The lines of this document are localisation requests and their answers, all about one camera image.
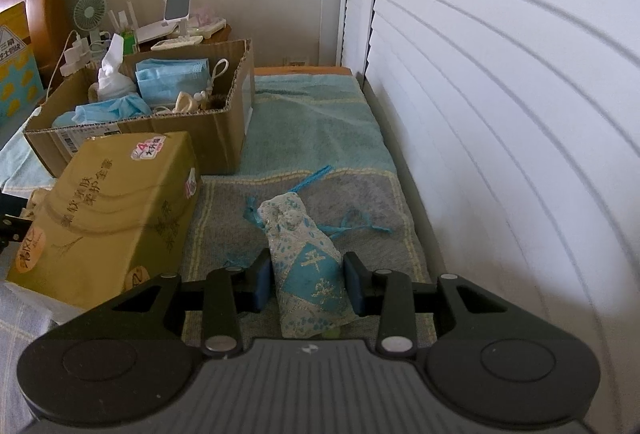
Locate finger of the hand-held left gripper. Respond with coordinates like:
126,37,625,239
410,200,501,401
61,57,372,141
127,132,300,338
0,194,32,251

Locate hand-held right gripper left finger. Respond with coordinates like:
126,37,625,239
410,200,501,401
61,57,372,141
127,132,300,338
85,248,273,357

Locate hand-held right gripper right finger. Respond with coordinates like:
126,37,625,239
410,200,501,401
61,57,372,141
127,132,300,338
342,251,541,356

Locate blue patterned sachet bag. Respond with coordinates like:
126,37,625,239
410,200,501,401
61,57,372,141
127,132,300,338
244,164,393,340

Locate yellow tissue pack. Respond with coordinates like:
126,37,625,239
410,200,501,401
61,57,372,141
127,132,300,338
6,131,203,310

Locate brown cardboard box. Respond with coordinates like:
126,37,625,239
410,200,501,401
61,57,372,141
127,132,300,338
22,39,256,177

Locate grey checked cloth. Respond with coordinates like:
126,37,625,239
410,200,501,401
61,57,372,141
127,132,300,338
0,284,68,434

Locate crumpled blue face mask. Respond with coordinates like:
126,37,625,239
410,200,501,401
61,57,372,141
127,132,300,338
75,95,153,126

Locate yellow duck print bag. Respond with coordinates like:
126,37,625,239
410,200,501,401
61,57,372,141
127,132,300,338
0,2,43,121

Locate white charger plug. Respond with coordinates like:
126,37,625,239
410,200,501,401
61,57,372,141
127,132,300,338
59,32,94,76

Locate white tissue in box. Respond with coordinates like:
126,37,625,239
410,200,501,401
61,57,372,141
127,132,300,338
96,34,139,103

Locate beige small trinket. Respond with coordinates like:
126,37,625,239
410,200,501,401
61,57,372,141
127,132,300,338
172,89,207,113

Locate stack of blue face masks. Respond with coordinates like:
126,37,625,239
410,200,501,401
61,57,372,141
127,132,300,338
135,58,211,103

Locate small green desk fan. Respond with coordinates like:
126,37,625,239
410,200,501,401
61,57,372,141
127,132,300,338
75,0,109,38

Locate white router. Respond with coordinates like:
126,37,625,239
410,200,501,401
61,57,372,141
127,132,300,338
107,0,181,46

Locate white remote control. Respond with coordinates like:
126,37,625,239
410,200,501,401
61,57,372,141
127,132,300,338
151,37,203,52

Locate white window blinds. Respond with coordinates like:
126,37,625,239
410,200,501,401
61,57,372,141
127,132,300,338
337,0,640,365

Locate wooden nightstand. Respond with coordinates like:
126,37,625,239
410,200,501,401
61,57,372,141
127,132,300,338
135,23,233,54

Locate white phone stand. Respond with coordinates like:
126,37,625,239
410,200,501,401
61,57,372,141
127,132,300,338
157,0,194,40

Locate white strap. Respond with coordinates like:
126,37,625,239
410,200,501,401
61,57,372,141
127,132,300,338
206,58,230,96

